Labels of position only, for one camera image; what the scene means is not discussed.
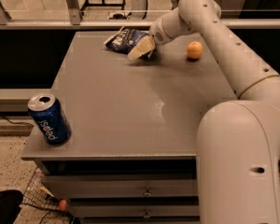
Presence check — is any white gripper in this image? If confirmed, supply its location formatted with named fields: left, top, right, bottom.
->
left=128, top=8, right=190, bottom=60

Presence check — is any blue potato chip bag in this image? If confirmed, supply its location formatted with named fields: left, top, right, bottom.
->
left=104, top=27, right=150, bottom=55

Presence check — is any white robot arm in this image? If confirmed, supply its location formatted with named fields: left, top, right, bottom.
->
left=128, top=0, right=280, bottom=224

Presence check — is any blue pepsi can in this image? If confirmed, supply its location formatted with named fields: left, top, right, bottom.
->
left=28, top=93, right=71, bottom=146

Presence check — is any orange fruit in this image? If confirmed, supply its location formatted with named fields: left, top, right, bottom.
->
left=187, top=41, right=203, bottom=60

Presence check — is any grey drawer cabinet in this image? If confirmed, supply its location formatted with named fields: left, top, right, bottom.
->
left=22, top=32, right=234, bottom=224

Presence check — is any metal window railing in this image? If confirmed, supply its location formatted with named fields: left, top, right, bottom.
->
left=0, top=0, right=280, bottom=30

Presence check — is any upper grey drawer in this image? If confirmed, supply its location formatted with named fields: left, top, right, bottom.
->
left=42, top=175, right=198, bottom=199

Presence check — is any grey drawer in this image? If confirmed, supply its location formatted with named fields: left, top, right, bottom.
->
left=68, top=199, right=199, bottom=217
left=42, top=175, right=198, bottom=199

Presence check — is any lower grey drawer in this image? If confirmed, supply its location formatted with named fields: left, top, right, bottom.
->
left=68, top=199, right=199, bottom=217

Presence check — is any small orange ball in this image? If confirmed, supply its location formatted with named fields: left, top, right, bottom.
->
left=58, top=199, right=67, bottom=212

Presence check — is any black object on floor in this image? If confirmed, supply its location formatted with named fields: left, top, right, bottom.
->
left=0, top=189, right=23, bottom=224

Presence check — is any wire mesh basket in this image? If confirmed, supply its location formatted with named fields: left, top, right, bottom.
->
left=22, top=168, right=61, bottom=212

